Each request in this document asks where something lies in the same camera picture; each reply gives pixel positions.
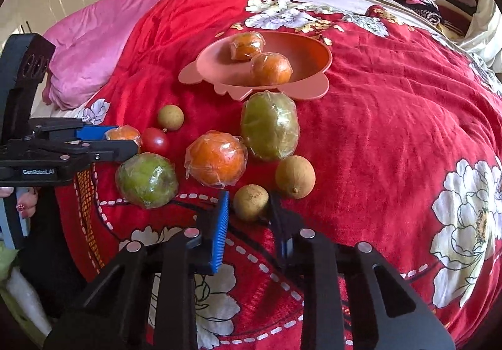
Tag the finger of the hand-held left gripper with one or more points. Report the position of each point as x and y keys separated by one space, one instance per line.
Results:
x=113 y=149
x=96 y=132

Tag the dark patterned garment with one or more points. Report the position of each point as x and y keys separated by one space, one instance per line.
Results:
x=425 y=16

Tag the pink plastic bowl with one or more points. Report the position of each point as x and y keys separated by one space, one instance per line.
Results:
x=306 y=60

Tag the red floral blanket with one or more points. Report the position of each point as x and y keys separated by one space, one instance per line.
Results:
x=392 y=107

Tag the pink blanket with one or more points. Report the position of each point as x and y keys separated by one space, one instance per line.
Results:
x=90 y=48

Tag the oval green fruit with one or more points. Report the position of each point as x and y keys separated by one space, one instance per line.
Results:
x=270 y=126

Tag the large orange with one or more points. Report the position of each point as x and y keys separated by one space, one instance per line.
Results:
x=217 y=160

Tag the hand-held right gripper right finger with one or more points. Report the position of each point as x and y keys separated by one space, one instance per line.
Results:
x=283 y=240

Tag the small orange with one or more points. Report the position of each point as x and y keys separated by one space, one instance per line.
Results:
x=123 y=133

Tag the red tomato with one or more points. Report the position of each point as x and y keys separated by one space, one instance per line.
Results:
x=156 y=141

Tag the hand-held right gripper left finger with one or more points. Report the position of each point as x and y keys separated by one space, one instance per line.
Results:
x=219 y=234

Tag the white curtain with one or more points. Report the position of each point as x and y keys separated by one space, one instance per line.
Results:
x=484 y=32

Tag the round green fruit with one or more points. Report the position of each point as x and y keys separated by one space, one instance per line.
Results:
x=147 y=179

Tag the person's left hand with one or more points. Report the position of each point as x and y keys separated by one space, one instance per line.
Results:
x=27 y=204

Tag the small brown round fruit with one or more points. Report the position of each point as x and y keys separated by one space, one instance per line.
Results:
x=171 y=117

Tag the crumpled grey patterned cloth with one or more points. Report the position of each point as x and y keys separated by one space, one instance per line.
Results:
x=488 y=75

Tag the large brown round fruit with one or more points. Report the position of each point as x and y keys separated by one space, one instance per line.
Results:
x=295 y=176

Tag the medium brown round fruit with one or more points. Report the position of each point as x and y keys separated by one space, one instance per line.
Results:
x=251 y=202

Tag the dark cloth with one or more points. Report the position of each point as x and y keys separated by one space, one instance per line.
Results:
x=55 y=256

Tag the white plastic bag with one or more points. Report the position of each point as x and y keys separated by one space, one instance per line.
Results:
x=23 y=295

